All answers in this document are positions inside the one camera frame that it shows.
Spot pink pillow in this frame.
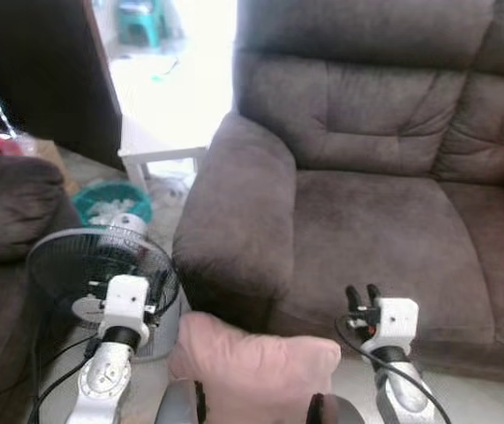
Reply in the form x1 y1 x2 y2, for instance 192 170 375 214
168 311 342 424

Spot brown fabric sofa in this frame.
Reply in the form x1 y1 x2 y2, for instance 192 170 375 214
172 0 504 386

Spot black and grey electric fan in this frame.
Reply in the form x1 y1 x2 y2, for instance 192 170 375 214
26 212 183 363

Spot grey right robot leg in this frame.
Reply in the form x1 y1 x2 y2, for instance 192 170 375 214
308 392 368 424

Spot grey robot leg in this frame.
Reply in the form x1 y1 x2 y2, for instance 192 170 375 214
154 379 207 424
308 392 368 424

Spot grey left robot leg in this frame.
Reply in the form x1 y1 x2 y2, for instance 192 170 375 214
154 379 207 424

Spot teal plastic basket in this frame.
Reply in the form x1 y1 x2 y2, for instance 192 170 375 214
72 180 154 230

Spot white low table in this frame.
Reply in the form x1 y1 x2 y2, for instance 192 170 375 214
117 53 237 192

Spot cardboard box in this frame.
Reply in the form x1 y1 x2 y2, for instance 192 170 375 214
34 139 81 196

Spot brown fabric armchair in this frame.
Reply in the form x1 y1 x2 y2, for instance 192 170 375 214
0 152 81 424

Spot dark wooden door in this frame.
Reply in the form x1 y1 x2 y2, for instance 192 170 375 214
0 0 125 170

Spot teal plastic stool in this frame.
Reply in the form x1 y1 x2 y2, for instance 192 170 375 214
116 0 169 48

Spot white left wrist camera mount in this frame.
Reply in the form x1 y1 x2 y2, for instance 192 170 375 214
101 275 154 346

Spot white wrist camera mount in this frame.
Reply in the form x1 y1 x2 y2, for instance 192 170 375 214
362 299 419 353
101 275 154 346

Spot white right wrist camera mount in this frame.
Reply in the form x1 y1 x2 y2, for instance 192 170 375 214
362 299 419 353

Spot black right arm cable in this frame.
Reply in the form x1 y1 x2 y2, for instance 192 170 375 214
335 316 454 424

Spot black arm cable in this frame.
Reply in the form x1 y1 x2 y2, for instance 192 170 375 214
26 300 104 424
335 316 454 424

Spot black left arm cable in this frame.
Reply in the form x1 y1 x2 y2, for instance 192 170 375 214
26 300 104 424

